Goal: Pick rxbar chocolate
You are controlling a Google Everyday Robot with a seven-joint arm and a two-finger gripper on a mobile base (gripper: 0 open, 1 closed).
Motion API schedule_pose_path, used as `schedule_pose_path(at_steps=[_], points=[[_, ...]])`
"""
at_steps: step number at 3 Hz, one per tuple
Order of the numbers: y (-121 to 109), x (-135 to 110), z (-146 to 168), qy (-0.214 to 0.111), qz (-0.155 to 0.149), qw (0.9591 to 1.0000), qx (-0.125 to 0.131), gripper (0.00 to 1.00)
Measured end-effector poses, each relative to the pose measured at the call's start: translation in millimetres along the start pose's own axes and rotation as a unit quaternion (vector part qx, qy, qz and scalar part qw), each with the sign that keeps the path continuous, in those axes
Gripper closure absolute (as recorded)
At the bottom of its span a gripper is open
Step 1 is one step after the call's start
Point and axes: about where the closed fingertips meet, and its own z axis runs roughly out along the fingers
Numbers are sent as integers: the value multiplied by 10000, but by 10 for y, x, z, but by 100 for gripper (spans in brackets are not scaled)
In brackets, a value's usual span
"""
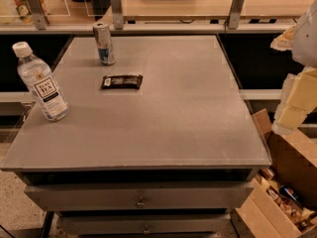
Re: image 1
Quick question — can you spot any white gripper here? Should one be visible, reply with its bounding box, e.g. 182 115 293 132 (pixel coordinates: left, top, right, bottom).
270 0 317 135

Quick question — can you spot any black rxbar chocolate wrapper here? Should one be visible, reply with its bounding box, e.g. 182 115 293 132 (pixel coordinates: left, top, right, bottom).
101 74 143 89

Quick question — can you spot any cardboard box of snacks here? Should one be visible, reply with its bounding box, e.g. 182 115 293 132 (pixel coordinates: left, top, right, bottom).
232 109 317 238

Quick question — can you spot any grey upper drawer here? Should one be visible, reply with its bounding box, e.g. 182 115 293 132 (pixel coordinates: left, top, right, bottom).
25 182 253 212

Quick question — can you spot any grey drawer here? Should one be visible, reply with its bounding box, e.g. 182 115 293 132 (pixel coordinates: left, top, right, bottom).
59 214 230 235
25 182 253 212

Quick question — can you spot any silver blue drink can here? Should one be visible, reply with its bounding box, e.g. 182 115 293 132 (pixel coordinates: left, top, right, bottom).
92 22 115 65

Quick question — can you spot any grey lower drawer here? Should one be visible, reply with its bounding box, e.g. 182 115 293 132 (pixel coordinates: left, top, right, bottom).
59 214 230 235

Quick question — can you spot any clear tea bottle white cap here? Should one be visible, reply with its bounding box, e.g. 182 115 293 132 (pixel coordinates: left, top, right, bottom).
12 42 69 121

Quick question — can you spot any colourful snack package behind glass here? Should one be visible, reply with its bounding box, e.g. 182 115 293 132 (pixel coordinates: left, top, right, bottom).
4 0 51 18

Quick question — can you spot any right metal bracket post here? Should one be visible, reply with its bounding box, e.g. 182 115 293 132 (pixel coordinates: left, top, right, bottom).
226 0 245 29

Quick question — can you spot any metal bracket post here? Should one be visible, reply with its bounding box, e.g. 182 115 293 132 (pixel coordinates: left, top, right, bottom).
27 0 49 30
110 0 124 30
226 0 245 29

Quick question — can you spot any middle metal bracket post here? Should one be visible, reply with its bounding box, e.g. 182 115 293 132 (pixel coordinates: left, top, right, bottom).
110 0 124 30

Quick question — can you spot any left metal bracket post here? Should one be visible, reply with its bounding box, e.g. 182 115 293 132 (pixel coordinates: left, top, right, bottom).
27 0 49 30

